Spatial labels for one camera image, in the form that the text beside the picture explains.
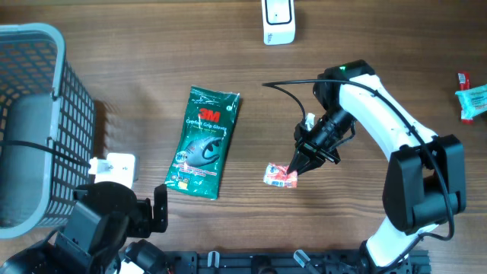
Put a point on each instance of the white wet wipes pack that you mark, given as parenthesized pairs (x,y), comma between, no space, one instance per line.
(472,101)

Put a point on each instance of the pink tissue packet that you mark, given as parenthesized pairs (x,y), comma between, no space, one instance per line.
(276,175)

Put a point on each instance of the white barcode scanner box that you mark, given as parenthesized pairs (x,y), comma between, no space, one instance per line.
(279,22)

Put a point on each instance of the green 3M gloves packet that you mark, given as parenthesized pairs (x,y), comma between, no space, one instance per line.
(208,125)

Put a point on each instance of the red Nescafe stick sachet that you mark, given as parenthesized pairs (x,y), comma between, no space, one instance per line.
(464,84)

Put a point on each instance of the grey plastic lattice basket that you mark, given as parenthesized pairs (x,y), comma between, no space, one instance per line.
(47,129)

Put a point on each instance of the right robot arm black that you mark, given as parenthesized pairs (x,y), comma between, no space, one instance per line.
(425,185)

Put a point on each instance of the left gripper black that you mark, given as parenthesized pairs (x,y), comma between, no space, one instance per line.
(142,227)

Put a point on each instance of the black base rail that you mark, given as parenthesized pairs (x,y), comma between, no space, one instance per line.
(266,262)

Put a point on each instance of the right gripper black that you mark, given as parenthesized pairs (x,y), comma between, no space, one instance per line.
(303,142)

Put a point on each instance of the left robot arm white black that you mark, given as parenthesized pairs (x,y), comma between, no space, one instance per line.
(104,216)

